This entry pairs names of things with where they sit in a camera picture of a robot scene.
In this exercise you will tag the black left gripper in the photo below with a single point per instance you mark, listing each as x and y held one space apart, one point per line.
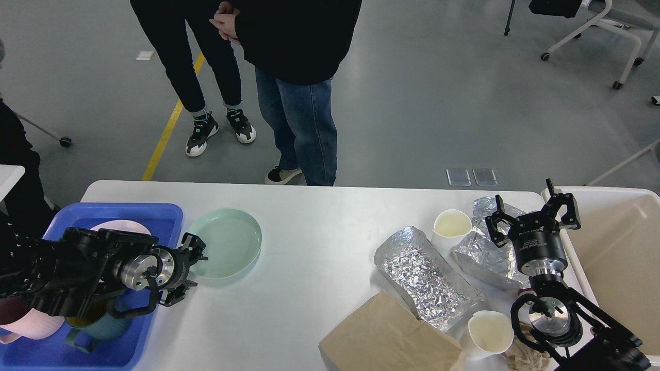
169 267

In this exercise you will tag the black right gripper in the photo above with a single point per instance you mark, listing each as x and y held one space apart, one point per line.
535 236

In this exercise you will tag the mint green plate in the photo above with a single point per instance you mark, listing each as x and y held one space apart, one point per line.
233 241

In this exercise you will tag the dark teal mug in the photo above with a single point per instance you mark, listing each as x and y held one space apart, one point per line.
97 324

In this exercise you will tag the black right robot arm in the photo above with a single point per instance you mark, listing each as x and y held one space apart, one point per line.
555 318

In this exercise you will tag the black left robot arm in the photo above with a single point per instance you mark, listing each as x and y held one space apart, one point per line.
66 276

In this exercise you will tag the small crumpled foil sheet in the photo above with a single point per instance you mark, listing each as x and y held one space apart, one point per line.
478 256

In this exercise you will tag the right floor socket plate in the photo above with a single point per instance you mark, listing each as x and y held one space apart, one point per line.
485 177

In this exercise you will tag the floor socket plate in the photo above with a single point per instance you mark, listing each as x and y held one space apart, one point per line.
485 177
458 177

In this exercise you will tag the pink plate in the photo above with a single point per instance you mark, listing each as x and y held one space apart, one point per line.
122 225

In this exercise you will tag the upper white paper cup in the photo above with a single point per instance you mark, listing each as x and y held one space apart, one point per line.
450 228

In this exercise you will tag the white paper cup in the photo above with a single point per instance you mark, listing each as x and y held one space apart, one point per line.
450 228
488 333

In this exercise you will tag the left floor socket plate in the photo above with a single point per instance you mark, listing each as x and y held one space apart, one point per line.
458 177

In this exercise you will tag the white plastic bin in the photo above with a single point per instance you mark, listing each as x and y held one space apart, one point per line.
617 248

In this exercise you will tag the large crumpled foil sheet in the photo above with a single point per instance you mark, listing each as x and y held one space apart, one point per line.
435 292

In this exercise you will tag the lower white paper cup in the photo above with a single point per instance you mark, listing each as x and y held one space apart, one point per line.
488 333

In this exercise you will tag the crumpled beige napkin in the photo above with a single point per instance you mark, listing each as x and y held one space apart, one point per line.
521 357

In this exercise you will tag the grey table leg at right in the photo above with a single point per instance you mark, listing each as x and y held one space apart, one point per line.
653 148

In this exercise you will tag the blue plastic tray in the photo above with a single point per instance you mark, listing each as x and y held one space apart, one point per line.
52 353

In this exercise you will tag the pink mug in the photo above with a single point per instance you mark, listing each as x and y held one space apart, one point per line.
21 320

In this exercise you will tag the grey chair leg with caster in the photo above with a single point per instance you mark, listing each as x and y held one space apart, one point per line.
66 142

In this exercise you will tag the brown paper bag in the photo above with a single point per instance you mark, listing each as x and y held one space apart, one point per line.
383 335

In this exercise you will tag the white side table corner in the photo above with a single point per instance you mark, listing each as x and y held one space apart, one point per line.
10 176

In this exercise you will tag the white office chair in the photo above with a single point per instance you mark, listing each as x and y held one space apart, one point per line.
615 16

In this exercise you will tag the person in blue jeans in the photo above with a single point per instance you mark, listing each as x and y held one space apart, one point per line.
296 48

